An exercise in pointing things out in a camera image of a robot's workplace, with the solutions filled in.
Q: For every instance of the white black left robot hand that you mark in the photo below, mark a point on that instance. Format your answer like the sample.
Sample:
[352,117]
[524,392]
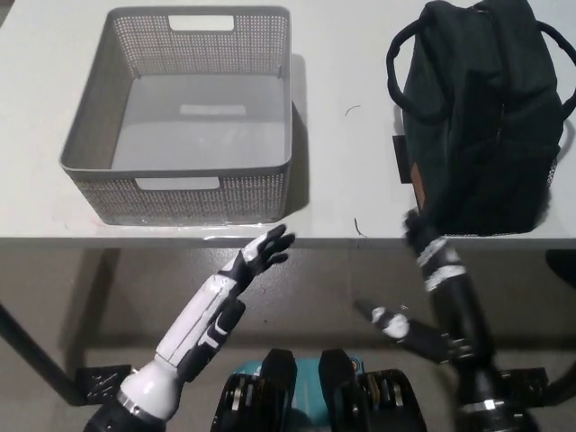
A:
[198,310]

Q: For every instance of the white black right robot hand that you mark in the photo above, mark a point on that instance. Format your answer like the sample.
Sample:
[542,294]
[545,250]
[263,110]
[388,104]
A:
[454,297]

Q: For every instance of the dark green fabric lunch bag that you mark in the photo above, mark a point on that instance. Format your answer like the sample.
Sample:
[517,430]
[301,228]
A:
[486,112]

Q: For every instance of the black ribbed robot torso block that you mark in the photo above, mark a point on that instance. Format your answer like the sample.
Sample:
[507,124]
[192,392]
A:
[373,396]
[258,396]

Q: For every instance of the black tape patch on floor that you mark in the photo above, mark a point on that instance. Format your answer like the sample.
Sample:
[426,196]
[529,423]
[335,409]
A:
[99,382]
[524,382]

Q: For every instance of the dark rounded object under table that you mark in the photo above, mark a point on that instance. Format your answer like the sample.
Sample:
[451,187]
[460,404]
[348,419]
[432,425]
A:
[562,267]

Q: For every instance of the grey perforated plastic basket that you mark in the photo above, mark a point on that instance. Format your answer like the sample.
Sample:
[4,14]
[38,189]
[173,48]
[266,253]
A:
[189,198]

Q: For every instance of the thick bent dark thread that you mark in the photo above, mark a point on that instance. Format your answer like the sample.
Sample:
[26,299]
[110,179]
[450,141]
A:
[357,227]

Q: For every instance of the black tape patch on table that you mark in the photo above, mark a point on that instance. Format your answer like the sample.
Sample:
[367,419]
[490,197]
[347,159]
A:
[401,157]

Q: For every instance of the dark metal table leg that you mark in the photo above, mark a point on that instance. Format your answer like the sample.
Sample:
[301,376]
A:
[40,355]

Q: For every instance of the thin curved dark thread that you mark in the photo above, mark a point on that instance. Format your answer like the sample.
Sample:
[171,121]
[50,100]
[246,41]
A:
[352,108]

